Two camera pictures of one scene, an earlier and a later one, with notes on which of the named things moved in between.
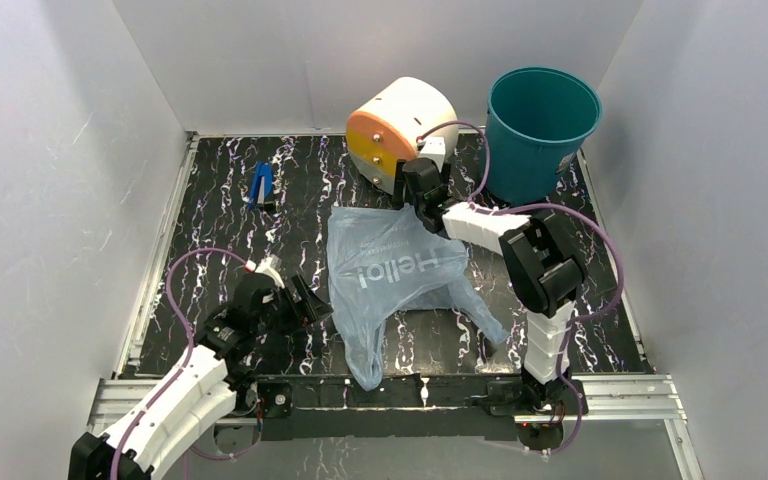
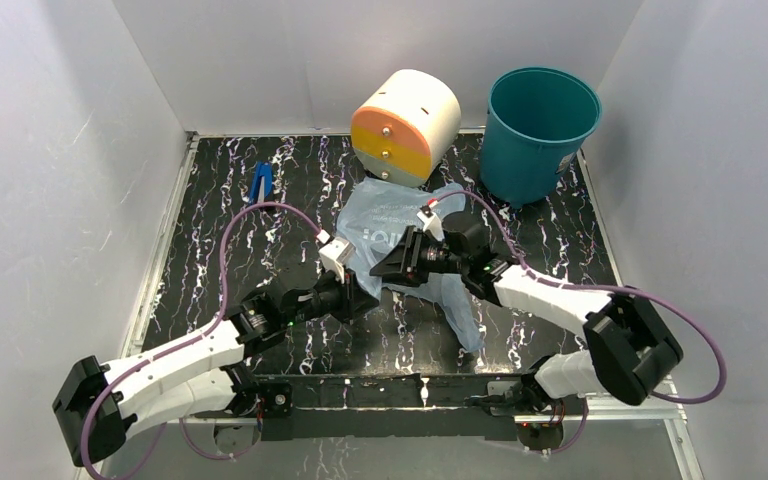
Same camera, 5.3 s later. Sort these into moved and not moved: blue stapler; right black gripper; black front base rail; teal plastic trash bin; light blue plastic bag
Moved: light blue plastic bag; right black gripper
Not moved: blue stapler; teal plastic trash bin; black front base rail
